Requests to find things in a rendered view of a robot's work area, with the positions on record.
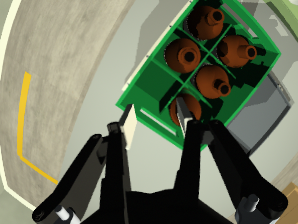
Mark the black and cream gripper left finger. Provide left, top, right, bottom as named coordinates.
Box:
left=32, top=104, right=137, bottom=224

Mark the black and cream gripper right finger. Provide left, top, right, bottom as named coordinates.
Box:
left=163, top=97, right=288, bottom=224

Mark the green bottle crate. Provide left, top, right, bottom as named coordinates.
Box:
left=116, top=0, right=281, bottom=150

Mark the grey rectangular tray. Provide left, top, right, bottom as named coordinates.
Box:
left=226, top=73, right=291, bottom=157

